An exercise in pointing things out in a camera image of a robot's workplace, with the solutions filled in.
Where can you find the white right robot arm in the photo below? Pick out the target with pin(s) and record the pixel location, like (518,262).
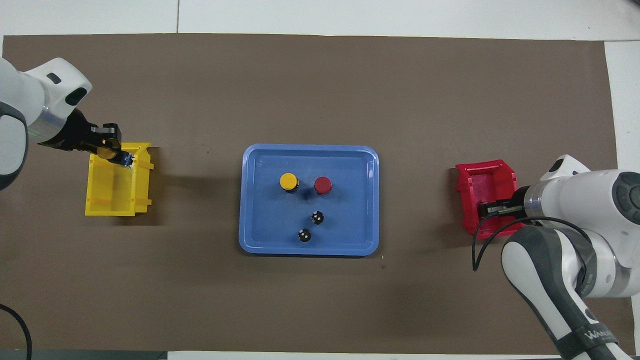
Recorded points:
(600,200)

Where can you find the yellow push button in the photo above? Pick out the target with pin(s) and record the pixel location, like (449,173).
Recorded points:
(106,153)
(288,181)

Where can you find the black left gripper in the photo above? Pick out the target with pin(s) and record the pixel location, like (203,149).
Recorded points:
(80,137)

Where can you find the blue plastic tray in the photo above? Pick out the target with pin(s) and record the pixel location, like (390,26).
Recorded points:
(270,220)

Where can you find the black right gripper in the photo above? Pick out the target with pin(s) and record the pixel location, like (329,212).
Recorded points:
(515,207)

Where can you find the yellow plastic bin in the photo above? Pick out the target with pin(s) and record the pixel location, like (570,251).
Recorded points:
(112,200)

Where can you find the red plastic bin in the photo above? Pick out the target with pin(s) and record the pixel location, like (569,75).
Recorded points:
(480,180)

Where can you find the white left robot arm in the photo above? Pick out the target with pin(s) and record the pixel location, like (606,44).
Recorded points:
(20,90)

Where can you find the black cylindrical capacitor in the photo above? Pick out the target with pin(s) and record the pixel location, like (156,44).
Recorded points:
(304,235)
(317,218)

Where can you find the brown table mat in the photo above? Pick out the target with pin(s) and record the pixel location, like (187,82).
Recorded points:
(320,310)

